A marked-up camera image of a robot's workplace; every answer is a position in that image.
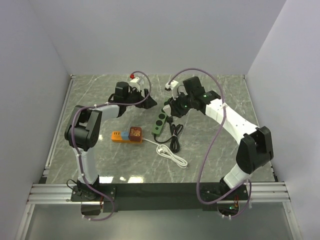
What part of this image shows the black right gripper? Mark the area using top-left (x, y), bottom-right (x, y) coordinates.
top-left (167, 91), bottom-right (194, 119)

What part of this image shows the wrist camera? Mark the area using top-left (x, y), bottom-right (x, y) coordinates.
top-left (129, 73), bottom-right (144, 92)
top-left (164, 80), bottom-right (180, 100)

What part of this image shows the red koi cube adapter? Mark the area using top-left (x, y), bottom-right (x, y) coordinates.
top-left (128, 126), bottom-right (143, 143)

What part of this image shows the green power strip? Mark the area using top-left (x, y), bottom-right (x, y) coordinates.
top-left (151, 112), bottom-right (167, 137)

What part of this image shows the white power cable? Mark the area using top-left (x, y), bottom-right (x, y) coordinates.
top-left (141, 137), bottom-right (189, 169)

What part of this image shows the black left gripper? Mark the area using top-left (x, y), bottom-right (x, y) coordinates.
top-left (124, 86), bottom-right (158, 110)

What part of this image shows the blue charger plug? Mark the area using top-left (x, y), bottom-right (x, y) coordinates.
top-left (120, 131), bottom-right (130, 141)

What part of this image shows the orange power strip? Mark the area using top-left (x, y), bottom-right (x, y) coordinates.
top-left (111, 131), bottom-right (143, 144)

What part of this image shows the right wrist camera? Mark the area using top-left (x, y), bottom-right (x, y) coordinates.
top-left (164, 80), bottom-right (180, 100)

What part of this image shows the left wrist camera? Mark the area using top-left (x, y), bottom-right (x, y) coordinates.
top-left (129, 73), bottom-right (144, 92)

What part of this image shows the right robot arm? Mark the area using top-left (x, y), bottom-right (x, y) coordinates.
top-left (164, 76), bottom-right (274, 200)

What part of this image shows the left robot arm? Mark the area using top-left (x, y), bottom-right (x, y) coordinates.
top-left (64, 81), bottom-right (157, 201)

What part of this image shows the white charger plug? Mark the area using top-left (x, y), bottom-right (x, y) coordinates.
top-left (162, 105), bottom-right (171, 116)

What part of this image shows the aluminium frame rail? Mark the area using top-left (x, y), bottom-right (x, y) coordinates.
top-left (27, 182), bottom-right (291, 205)

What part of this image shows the black power cable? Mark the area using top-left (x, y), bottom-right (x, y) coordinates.
top-left (152, 116), bottom-right (183, 153)

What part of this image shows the black base bar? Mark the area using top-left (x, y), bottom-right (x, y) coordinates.
top-left (70, 180), bottom-right (252, 218)

